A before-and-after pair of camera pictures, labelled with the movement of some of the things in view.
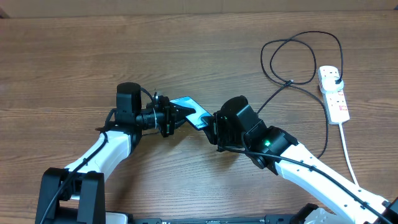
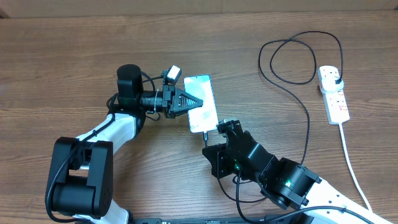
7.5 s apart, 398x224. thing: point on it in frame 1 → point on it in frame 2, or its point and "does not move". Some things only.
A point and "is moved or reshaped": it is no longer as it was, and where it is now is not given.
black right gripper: x=213 y=123 → x=216 y=153
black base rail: x=270 y=219 does not move
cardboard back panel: x=34 y=9 does not move
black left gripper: x=170 y=114 → x=170 y=92
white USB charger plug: x=328 y=84 does not move
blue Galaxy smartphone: x=196 y=118 is moved or reshaped
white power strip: x=336 y=106 does not move
